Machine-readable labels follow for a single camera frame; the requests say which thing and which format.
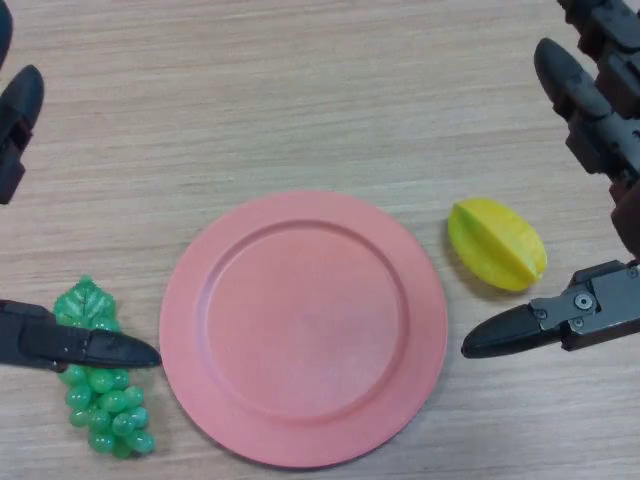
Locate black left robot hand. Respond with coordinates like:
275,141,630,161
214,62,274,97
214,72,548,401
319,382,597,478
0,0,163,372

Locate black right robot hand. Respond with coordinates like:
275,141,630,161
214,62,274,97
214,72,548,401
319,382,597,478
460,0,640,360

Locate green plastic grape bunch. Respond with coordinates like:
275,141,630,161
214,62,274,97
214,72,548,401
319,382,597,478
52,274,156,460

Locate pink round plate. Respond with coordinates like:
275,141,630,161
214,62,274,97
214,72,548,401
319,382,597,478
158,189,449,462

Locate yellow green starfruit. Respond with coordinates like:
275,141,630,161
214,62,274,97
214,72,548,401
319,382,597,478
447,197,549,291

